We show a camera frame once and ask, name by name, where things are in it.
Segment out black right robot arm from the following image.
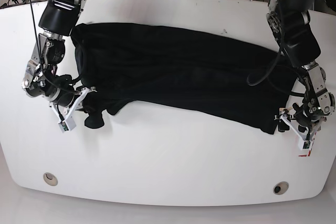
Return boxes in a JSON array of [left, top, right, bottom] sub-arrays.
[[22, 0, 104, 131]]

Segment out left table grommet hole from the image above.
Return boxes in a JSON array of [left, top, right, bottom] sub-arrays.
[[43, 173, 58, 186]]

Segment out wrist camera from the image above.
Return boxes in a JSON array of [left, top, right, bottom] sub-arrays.
[[58, 117, 76, 133], [298, 138, 314, 151]]

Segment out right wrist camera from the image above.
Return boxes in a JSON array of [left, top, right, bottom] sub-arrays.
[[58, 117, 76, 133]]

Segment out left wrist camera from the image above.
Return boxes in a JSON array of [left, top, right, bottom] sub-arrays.
[[298, 138, 314, 151]]

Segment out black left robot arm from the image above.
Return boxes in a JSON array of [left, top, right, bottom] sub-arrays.
[[247, 0, 335, 148]]

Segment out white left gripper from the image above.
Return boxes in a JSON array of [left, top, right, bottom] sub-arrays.
[[275, 107, 327, 140]]

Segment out table grommet hole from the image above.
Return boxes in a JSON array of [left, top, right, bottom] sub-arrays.
[[273, 182, 289, 195], [43, 173, 58, 186]]

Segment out black T-shirt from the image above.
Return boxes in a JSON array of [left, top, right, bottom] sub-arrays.
[[71, 23, 297, 134]]

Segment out red tape rectangle marking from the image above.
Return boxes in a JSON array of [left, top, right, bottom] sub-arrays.
[[299, 135, 316, 157]]

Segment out right table grommet hole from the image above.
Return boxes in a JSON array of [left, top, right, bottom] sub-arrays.
[[273, 182, 289, 195]]

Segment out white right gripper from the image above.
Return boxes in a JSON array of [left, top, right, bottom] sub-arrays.
[[49, 87, 96, 123]]

